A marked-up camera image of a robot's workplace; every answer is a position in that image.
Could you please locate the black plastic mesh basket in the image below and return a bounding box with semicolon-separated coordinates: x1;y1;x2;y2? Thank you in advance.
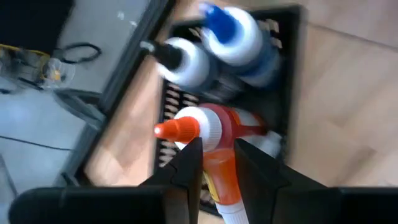
154;4;308;218

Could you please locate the orange-tipped food colouring bottle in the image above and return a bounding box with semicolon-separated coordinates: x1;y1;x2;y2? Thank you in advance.
154;103;282;224

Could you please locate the black aluminium table frame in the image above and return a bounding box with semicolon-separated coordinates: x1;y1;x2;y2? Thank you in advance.
51;0;178;187

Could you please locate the long black floor cable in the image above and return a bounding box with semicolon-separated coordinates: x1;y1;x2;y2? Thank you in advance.
57;42;103;65

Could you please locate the black-tipped food colouring bottle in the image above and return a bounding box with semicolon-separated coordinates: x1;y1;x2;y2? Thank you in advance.
139;37;218;94

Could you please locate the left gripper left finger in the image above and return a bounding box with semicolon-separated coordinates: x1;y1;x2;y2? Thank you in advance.
139;136;205;224

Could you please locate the thin yellow cable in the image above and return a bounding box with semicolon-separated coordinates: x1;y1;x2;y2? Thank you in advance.
0;43;50;58

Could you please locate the black desk top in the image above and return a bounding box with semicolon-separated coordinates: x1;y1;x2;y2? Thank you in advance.
0;0;75;55

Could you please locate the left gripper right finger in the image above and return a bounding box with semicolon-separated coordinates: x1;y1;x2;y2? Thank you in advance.
234;138;327;224

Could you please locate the blue-tipped food colouring bottle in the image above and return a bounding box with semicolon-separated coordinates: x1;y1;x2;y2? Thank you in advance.
198;2;282;90

